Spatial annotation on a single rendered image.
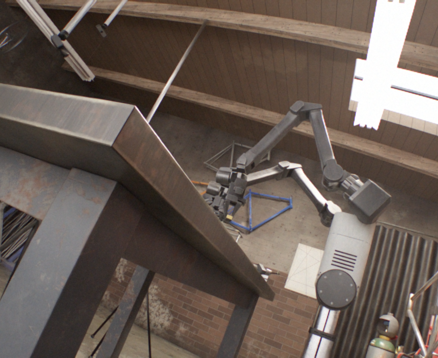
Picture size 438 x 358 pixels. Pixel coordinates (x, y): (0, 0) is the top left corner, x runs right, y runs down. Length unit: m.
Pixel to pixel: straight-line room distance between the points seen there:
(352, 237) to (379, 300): 2.40
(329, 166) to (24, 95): 1.09
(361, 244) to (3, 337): 1.19
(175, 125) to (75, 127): 5.14
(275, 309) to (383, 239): 1.51
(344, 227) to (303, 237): 2.84
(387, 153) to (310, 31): 1.66
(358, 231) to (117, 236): 1.08
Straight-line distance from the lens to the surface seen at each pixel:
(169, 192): 0.37
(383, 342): 2.86
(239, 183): 1.21
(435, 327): 2.00
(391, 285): 3.77
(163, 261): 0.59
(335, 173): 1.27
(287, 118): 1.47
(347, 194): 1.27
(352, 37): 2.72
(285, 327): 4.03
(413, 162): 3.76
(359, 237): 1.35
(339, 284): 1.31
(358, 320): 3.65
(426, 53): 2.70
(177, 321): 4.32
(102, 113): 0.31
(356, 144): 3.75
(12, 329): 0.43
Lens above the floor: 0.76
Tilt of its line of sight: 19 degrees up
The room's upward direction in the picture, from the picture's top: 23 degrees clockwise
